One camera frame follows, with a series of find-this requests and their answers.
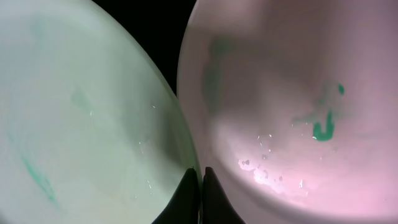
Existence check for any mint plate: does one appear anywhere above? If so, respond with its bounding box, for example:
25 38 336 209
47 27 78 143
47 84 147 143
1 1 198 224

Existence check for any white plate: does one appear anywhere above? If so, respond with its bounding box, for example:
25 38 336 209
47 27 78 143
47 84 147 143
178 0 397 223

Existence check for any black round tray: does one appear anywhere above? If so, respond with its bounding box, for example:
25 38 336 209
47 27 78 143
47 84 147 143
94 0 196 93

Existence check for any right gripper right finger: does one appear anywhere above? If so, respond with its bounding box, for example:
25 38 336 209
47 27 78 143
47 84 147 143
202 167 245 224

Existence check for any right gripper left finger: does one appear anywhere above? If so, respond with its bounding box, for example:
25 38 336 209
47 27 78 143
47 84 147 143
152 168 200 224

